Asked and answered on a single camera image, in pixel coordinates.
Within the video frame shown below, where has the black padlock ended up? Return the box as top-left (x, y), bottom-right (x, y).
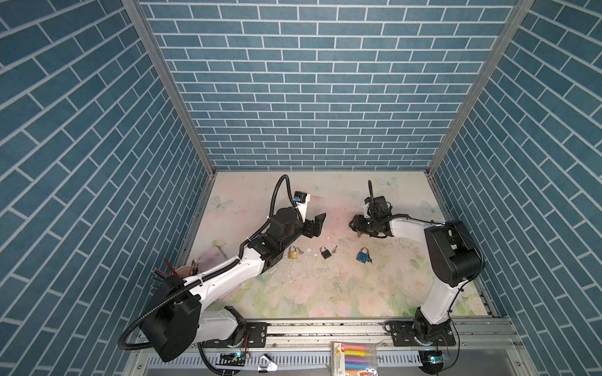
top-left (320, 247), bottom-right (332, 259)

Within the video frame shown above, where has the large brass padlock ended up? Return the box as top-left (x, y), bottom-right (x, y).
top-left (288, 246), bottom-right (299, 259)

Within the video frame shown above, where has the blue padlock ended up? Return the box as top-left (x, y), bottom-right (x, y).
top-left (356, 248), bottom-right (372, 264)

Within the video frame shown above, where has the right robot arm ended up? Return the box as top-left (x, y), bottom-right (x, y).
top-left (349, 196), bottom-right (484, 346)

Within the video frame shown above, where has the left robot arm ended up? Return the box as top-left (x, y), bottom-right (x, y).
top-left (118, 191), bottom-right (326, 362)

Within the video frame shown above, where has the pink pencil case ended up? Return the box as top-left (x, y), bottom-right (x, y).
top-left (176, 247), bottom-right (227, 278)

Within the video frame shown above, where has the marker pack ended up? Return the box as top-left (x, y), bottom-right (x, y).
top-left (331, 342), bottom-right (379, 376)

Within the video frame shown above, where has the metal binder clip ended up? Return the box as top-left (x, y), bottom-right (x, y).
top-left (258, 354), bottom-right (278, 373)

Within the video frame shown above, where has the aluminium front rail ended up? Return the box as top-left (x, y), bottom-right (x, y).
top-left (133, 317), bottom-right (525, 351)

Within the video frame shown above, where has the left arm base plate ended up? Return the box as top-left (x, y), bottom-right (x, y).
top-left (226, 322), bottom-right (268, 349)

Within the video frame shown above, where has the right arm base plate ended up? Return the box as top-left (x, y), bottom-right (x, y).
top-left (383, 319), bottom-right (456, 347)

